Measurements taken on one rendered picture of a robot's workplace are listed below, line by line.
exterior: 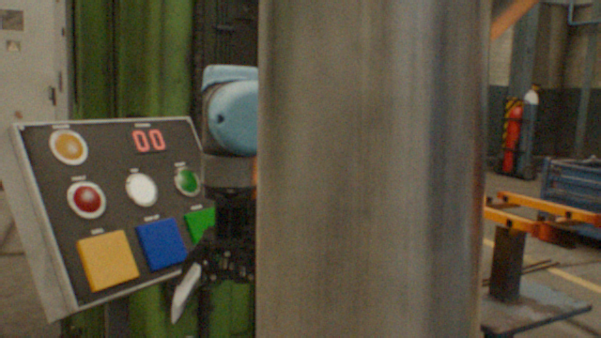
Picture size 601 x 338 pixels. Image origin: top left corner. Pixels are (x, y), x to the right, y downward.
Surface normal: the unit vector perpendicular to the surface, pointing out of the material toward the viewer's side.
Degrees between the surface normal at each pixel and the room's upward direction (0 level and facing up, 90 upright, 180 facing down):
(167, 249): 60
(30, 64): 90
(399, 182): 84
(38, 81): 90
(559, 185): 89
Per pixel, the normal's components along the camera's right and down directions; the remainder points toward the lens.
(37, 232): -0.54, 0.11
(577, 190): -0.88, 0.03
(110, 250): 0.75, -0.38
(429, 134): 0.36, 0.06
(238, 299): 0.53, 0.16
